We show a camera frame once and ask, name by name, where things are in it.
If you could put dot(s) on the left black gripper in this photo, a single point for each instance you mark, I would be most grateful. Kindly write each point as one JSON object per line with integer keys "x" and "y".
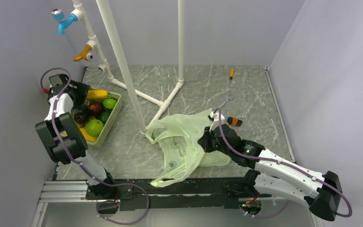
{"x": 82, "y": 90}

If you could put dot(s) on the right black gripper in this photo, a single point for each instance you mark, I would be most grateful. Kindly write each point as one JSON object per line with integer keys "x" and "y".
{"x": 204, "y": 141}

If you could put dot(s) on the dark red fake apple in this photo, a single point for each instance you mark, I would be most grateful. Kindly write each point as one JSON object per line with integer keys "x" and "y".
{"x": 96, "y": 108}

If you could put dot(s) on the light green plastic bag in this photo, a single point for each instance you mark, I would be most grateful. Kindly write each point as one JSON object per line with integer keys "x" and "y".
{"x": 177, "y": 135}

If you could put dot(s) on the bright green fake apple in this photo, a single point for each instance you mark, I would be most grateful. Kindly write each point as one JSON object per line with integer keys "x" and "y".
{"x": 94, "y": 127}

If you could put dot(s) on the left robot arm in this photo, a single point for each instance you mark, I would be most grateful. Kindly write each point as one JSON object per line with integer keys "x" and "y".
{"x": 64, "y": 141}

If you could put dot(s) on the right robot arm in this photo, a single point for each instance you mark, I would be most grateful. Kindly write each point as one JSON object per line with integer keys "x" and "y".
{"x": 271, "y": 174}

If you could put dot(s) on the green fake watermelon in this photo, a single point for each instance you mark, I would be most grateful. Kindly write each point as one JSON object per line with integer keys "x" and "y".
{"x": 109, "y": 103}

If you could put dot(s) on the dark green fake avocado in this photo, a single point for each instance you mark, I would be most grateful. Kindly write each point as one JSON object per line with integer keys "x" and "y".
{"x": 104, "y": 116}

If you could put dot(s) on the yellow fake mango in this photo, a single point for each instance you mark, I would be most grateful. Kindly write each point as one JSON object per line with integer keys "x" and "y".
{"x": 87, "y": 137}

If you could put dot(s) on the black orange small tool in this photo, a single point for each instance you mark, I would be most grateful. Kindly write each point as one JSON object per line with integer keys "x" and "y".
{"x": 235, "y": 122}

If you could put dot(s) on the orange faucet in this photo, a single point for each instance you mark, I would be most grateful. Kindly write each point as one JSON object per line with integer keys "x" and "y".
{"x": 85, "y": 54}

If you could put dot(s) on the silver wrench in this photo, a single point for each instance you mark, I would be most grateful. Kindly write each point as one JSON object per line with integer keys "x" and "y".
{"x": 228, "y": 98}

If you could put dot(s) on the green plastic basket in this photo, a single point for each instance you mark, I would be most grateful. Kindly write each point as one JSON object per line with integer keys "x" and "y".
{"x": 107, "y": 127}

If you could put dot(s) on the blue faucet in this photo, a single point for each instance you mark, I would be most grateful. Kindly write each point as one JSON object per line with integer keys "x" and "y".
{"x": 63, "y": 22}

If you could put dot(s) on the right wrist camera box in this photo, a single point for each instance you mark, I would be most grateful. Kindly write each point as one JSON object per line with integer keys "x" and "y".
{"x": 217, "y": 119}

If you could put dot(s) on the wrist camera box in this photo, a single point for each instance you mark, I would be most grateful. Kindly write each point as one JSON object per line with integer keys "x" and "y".
{"x": 57, "y": 82}
{"x": 217, "y": 119}

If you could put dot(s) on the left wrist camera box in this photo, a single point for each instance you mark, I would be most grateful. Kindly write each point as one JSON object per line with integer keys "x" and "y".
{"x": 57, "y": 82}

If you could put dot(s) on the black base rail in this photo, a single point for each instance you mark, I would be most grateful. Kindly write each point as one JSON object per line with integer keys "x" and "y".
{"x": 224, "y": 192}

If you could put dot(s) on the orange handle screwdriver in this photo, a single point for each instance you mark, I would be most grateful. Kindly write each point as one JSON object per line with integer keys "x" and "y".
{"x": 231, "y": 74}

